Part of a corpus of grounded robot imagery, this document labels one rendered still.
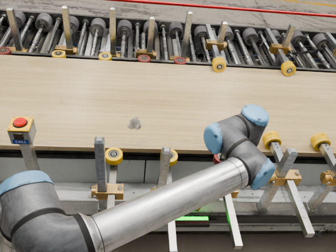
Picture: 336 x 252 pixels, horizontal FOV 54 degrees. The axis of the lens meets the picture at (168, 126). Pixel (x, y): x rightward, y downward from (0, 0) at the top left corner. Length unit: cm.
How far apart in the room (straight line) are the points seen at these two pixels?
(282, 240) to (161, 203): 180
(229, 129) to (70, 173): 97
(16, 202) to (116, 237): 22
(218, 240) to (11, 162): 139
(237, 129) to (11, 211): 63
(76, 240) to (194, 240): 167
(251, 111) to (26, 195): 68
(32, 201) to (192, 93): 129
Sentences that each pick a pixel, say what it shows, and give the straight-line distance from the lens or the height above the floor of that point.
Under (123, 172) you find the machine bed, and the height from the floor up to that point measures 71.
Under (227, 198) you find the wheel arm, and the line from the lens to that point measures 146.
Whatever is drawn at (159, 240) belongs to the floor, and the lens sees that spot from 228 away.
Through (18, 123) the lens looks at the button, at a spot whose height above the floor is 123.
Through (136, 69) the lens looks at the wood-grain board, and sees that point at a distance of 200.
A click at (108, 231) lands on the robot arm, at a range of 72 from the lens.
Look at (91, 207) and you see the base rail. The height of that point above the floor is 70.
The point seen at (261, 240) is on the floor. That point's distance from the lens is 244.
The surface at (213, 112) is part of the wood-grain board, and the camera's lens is 177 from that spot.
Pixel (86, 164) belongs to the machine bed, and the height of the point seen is 76.
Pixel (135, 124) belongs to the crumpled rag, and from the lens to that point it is 161.
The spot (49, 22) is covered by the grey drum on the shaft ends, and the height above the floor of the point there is 82.
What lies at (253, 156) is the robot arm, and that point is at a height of 137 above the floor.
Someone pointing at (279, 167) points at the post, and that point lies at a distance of 145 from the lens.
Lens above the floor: 203
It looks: 44 degrees down
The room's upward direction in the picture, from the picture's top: 8 degrees clockwise
